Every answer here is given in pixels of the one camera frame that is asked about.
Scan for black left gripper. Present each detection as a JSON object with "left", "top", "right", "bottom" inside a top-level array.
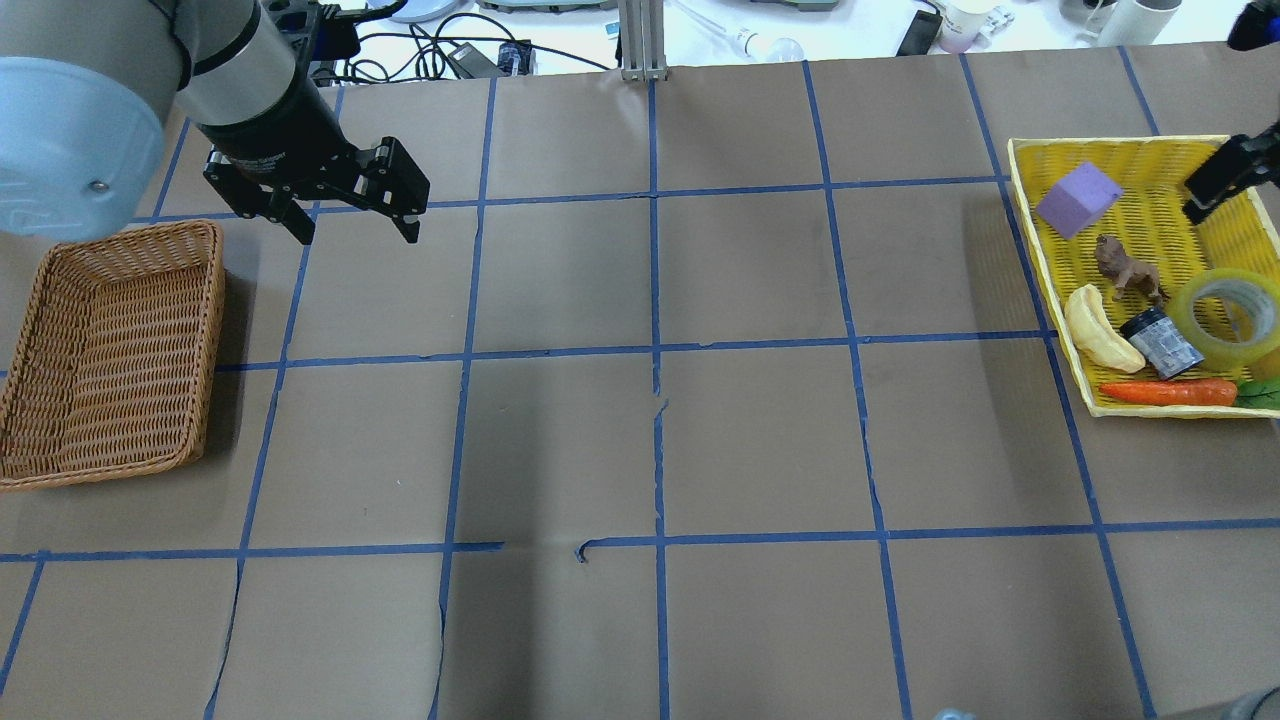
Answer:
[{"left": 196, "top": 85, "right": 431, "bottom": 246}]

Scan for yellow tape roll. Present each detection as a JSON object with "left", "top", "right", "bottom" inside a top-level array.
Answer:
[{"left": 1165, "top": 268, "right": 1279, "bottom": 372}]

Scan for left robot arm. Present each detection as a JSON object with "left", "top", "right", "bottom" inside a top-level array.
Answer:
[{"left": 1, "top": 1, "right": 430, "bottom": 245}]

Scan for yellow plastic tray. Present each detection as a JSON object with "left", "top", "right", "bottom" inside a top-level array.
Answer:
[{"left": 1007, "top": 135, "right": 1277, "bottom": 419}]

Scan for purple foam block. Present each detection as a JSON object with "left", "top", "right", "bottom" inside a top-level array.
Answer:
[{"left": 1034, "top": 161, "right": 1125, "bottom": 240}]

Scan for brown toy animal figure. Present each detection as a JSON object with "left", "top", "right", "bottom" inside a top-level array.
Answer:
[{"left": 1094, "top": 234, "right": 1167, "bottom": 306}]

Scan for black power adapter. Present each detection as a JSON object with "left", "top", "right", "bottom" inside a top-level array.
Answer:
[{"left": 445, "top": 42, "right": 504, "bottom": 79}]

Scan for small dark can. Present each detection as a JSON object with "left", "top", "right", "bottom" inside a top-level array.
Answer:
[{"left": 1119, "top": 306, "right": 1204, "bottom": 380}]

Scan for yellow toy banana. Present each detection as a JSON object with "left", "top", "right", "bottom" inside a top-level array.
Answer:
[{"left": 1064, "top": 284, "right": 1147, "bottom": 375}]

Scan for orange toy carrot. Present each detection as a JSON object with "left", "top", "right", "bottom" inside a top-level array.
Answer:
[{"left": 1098, "top": 378, "right": 1279, "bottom": 410}]

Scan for brown wicker basket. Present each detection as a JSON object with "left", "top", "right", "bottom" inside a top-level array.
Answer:
[{"left": 1, "top": 219, "right": 225, "bottom": 492}]

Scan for white paper cup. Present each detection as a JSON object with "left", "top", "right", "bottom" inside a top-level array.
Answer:
[{"left": 936, "top": 0, "right": 1000, "bottom": 54}]

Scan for black phone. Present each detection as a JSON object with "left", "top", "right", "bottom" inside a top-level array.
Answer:
[{"left": 895, "top": 10, "right": 945, "bottom": 56}]

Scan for white light bulb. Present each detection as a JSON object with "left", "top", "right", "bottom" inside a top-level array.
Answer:
[{"left": 733, "top": 28, "right": 806, "bottom": 63}]

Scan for black cables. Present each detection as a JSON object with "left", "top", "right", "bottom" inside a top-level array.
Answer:
[{"left": 310, "top": 0, "right": 613, "bottom": 86}]

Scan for aluminium frame post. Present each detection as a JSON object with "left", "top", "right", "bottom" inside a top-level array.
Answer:
[{"left": 616, "top": 0, "right": 669, "bottom": 82}]

